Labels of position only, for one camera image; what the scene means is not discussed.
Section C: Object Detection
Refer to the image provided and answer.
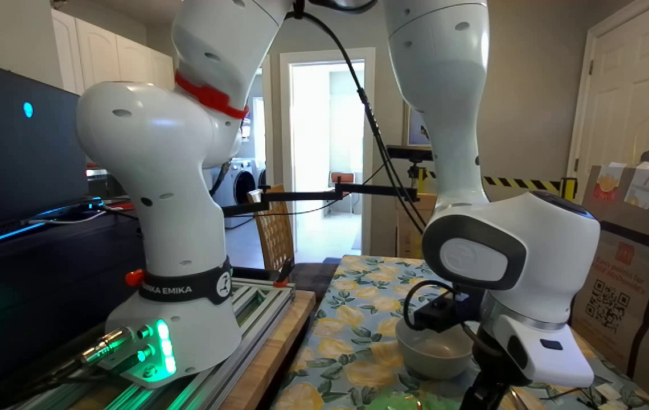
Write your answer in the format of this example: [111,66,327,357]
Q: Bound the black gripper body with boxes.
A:
[457,325,532,410]

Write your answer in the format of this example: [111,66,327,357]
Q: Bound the pale ceramic bowl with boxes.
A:
[396,316,475,380]

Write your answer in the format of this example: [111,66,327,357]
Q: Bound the green snack packet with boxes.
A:
[366,389,425,410]

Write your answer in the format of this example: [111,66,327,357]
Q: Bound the lemon print tablecloth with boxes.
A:
[274,253,644,410]

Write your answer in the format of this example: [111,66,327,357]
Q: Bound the brown paper bag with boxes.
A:
[572,159,649,382]

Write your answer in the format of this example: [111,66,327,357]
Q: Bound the yellow black hazard tape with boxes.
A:
[481,173,581,203]

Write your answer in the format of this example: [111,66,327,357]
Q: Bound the wooden board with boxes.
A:
[219,290,320,410]

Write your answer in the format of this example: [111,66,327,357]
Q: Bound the wooden chair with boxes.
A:
[253,185,297,282]

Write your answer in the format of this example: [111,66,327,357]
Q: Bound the white panel door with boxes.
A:
[564,0,649,200]

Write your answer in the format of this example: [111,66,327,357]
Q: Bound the red emergency stop knob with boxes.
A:
[123,266,149,290]

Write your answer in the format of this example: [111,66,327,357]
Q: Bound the black cabinet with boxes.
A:
[0,211,149,391]

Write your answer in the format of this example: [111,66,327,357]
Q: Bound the black computer monitor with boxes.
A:
[0,52,91,240]

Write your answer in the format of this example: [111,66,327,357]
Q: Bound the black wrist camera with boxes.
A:
[413,292,488,332]

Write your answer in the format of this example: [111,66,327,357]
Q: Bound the black looped camera cable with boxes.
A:
[401,277,464,331]

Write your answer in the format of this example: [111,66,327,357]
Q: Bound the black camera on stand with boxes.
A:
[386,144,438,165]

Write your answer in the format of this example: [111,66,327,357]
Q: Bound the aluminium rail mounting plate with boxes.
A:
[13,277,297,410]

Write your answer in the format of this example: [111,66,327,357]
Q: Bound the long black cable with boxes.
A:
[290,0,430,237]

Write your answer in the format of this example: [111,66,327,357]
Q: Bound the white wall cabinets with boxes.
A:
[49,6,178,97]

